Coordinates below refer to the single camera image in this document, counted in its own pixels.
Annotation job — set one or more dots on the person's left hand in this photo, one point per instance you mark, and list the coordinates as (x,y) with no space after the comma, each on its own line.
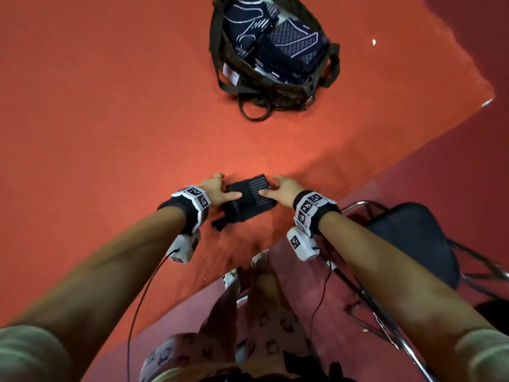
(212,190)

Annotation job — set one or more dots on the person's right hand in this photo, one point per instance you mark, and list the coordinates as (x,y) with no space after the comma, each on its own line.
(287,192)

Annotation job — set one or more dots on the person's left thumb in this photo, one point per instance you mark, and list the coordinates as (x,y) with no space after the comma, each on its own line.
(232,197)

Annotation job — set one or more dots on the person's right thumb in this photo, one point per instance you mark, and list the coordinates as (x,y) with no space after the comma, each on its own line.
(268,193)

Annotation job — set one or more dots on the black knitted garment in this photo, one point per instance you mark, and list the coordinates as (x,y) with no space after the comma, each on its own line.
(248,204)

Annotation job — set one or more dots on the person's right forearm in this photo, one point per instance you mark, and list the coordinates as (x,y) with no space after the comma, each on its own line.
(393,274)

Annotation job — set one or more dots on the person's left forearm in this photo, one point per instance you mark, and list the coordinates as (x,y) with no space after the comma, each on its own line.
(107,270)

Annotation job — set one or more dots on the black wristband with white markers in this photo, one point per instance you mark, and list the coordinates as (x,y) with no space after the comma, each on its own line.
(312,208)
(191,204)

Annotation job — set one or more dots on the white shoe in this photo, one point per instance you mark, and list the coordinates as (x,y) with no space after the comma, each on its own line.
(260,259)
(230,278)

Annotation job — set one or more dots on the dark olive tote bag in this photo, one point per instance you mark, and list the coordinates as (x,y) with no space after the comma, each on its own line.
(274,93)

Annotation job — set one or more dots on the white bag tag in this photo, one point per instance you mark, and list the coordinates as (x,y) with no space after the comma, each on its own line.
(231,74)

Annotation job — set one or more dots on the patterned light trousers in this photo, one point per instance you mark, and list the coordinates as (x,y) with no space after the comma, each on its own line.
(270,326)

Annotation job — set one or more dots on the dark folded garment pink lines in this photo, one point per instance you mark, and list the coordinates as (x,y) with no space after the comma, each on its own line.
(292,49)

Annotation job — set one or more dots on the dark folded garment white lines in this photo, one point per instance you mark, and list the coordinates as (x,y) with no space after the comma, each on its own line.
(246,21)

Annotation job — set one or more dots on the black waist pack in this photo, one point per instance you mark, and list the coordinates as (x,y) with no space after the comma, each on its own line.
(306,368)

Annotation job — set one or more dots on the pale green shirt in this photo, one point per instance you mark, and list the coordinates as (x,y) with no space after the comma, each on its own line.
(28,356)

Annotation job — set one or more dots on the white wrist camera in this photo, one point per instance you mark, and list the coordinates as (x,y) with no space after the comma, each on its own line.
(183,247)
(302,244)

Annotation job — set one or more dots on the black chair with metal frame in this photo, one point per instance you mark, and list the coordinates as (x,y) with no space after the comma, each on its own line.
(417,238)

